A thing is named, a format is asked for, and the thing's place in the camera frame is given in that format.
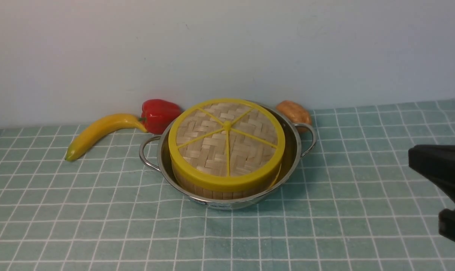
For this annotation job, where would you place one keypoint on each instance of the bamboo steamer basket yellow rim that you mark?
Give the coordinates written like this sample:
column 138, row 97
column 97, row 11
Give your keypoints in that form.
column 235, row 178

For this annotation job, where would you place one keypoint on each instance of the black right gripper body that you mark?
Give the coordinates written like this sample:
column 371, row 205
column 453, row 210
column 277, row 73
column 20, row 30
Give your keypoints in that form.
column 437, row 164

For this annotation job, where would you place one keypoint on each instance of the green checkered tablecloth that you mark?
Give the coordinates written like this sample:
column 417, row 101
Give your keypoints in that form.
column 353, row 203

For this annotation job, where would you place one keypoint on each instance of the brown bread roll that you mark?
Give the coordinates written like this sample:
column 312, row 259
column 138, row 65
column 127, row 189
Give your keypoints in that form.
column 294, row 112

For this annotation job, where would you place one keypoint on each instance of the woven bamboo steamer lid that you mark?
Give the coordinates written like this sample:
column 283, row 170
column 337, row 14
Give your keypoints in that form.
column 224, row 128

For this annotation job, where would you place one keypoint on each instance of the stainless steel pot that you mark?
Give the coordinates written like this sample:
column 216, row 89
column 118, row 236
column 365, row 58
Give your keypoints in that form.
column 291, row 157

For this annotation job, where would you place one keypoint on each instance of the yellow plastic banana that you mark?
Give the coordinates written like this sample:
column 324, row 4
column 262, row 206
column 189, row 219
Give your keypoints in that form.
column 99, row 129

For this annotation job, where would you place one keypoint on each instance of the red bell pepper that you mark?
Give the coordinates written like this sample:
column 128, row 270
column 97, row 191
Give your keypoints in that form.
column 157, row 115

